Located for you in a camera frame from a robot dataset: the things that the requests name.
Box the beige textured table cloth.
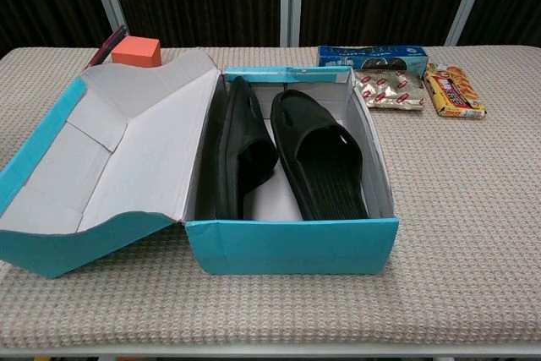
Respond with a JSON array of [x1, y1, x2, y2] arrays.
[[0, 46, 541, 349]]

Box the black slipper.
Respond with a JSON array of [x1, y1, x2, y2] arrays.
[[194, 76, 279, 221], [270, 89, 369, 222]]

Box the flat red case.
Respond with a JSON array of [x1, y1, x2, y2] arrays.
[[84, 25, 128, 69]]

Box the silver red snack packet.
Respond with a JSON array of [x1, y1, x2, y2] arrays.
[[353, 69, 424, 112]]

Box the yellow snack packet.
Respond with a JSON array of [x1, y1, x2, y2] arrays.
[[424, 63, 487, 119]]

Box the blue cookie package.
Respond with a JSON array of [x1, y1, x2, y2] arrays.
[[317, 44, 430, 73]]

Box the orange block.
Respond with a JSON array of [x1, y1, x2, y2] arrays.
[[112, 36, 162, 68]]

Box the teal cardboard shoe box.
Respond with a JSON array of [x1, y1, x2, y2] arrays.
[[0, 50, 401, 280]]

